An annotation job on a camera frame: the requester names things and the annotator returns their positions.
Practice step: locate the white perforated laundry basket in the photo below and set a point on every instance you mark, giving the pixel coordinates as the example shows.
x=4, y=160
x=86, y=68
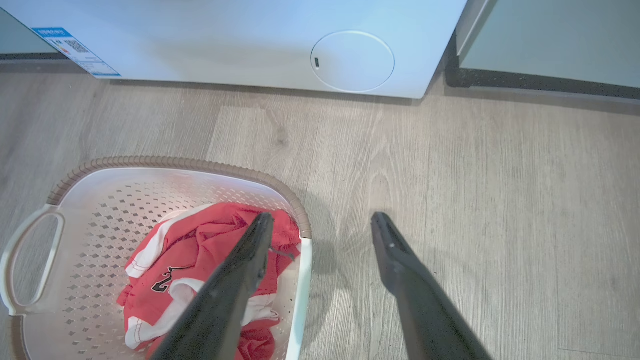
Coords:
x=95, y=235

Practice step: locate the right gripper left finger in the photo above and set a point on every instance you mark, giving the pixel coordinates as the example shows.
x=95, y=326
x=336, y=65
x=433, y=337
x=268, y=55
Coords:
x=225, y=300

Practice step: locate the round white filter cover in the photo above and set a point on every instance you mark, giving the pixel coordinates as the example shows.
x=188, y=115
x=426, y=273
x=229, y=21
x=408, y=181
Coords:
x=352, y=61

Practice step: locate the blue energy label sticker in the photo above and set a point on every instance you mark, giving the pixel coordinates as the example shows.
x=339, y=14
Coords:
x=75, y=50

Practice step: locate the white front-load washing machine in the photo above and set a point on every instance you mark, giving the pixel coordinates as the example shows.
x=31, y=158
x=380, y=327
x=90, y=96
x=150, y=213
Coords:
x=200, y=45

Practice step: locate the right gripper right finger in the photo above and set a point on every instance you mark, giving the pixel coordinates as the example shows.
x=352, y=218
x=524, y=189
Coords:
x=420, y=300

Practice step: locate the pale teal cabinet with drawer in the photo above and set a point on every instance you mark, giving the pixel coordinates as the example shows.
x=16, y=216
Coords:
x=20, y=40

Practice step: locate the red and white jersey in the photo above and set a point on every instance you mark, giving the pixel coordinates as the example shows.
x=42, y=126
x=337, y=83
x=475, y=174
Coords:
x=200, y=240

